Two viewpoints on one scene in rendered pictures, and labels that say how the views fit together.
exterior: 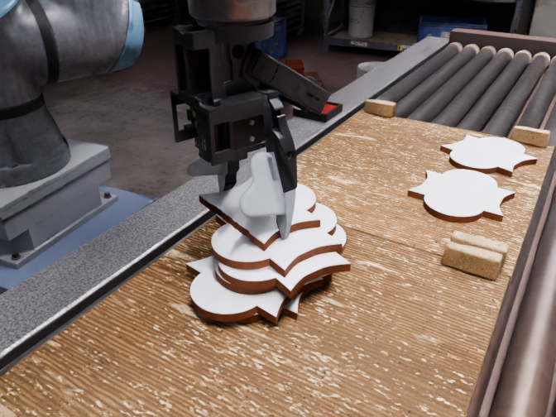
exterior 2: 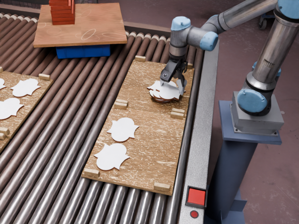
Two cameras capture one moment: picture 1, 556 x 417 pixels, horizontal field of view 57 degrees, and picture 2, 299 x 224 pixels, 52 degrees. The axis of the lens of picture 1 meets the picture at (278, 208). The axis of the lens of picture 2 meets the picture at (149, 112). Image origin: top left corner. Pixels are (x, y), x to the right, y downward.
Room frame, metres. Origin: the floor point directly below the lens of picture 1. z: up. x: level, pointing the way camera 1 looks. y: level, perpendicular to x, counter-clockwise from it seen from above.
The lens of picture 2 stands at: (1.50, -0.48, 1.91)
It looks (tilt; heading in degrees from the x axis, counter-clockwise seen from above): 43 degrees down; 159
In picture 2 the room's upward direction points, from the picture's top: 3 degrees clockwise
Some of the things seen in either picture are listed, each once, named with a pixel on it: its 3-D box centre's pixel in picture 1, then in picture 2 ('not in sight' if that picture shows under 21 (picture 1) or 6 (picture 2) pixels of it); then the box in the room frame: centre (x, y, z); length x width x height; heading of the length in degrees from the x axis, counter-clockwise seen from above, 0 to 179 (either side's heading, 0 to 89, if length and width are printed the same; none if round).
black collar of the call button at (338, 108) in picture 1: (318, 109); (196, 197); (1.00, -0.08, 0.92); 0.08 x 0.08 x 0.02; 59
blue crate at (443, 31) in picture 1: (451, 31); not in sight; (5.18, -1.70, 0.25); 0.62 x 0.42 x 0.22; 74
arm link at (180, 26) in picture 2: not in sight; (180, 32); (0.47, 0.04, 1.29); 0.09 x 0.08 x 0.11; 40
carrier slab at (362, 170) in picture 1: (414, 173); (138, 144); (0.70, -0.21, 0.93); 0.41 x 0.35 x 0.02; 149
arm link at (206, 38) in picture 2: not in sight; (204, 37); (0.53, 0.12, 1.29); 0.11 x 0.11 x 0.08; 40
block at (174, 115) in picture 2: not in sight; (176, 115); (0.60, 0.01, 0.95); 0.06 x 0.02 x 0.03; 59
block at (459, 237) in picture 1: (477, 249); (120, 106); (0.47, -0.22, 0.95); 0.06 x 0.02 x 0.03; 59
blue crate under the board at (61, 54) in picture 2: not in sight; (83, 37); (-0.17, -0.28, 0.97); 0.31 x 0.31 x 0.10; 80
